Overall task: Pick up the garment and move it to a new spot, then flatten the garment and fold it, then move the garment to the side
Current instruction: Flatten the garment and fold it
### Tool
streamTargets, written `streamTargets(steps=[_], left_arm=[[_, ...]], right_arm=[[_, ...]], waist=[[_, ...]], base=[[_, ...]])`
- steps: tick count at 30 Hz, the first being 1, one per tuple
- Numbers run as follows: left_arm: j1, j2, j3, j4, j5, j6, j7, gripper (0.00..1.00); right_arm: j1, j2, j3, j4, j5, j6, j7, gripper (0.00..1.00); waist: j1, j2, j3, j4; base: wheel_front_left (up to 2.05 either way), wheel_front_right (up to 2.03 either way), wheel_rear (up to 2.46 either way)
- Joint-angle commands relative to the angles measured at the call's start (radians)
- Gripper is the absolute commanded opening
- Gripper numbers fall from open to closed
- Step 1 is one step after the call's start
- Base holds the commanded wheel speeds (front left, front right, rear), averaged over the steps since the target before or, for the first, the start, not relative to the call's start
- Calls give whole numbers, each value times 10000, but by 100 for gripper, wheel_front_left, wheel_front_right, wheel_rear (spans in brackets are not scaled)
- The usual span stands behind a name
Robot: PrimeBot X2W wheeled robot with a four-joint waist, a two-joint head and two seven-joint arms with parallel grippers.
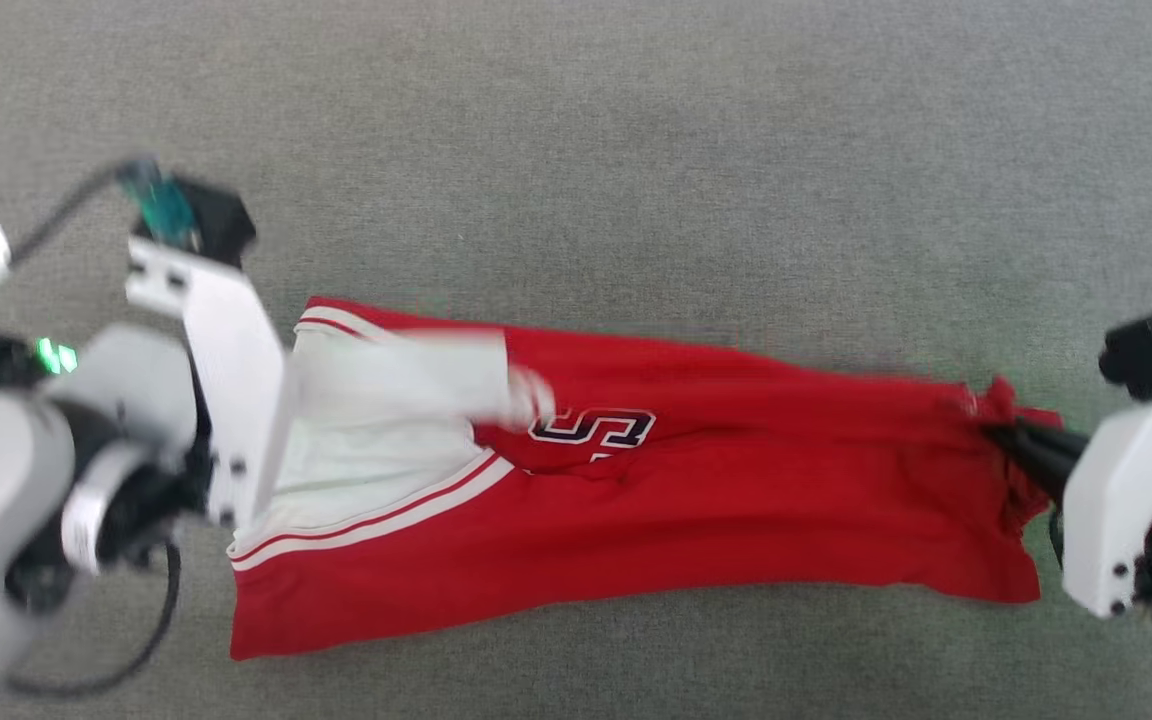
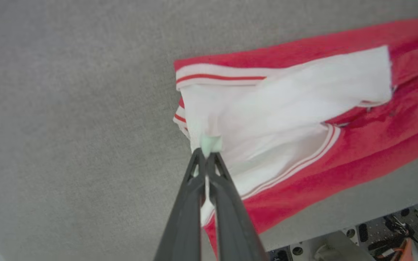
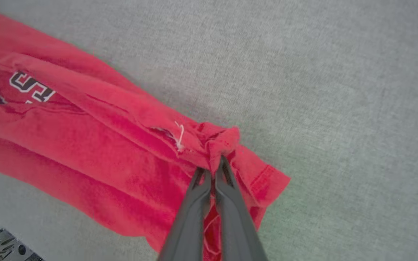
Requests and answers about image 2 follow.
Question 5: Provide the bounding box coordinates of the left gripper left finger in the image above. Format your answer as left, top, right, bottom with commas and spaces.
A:
153, 148, 208, 261

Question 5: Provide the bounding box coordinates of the orange cable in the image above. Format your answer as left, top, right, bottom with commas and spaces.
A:
376, 239, 414, 261

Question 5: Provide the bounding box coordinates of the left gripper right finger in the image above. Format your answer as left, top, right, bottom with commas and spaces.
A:
207, 152, 270, 261

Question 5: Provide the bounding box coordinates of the red white hooded shirt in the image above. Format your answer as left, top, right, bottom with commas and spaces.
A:
173, 15, 418, 256

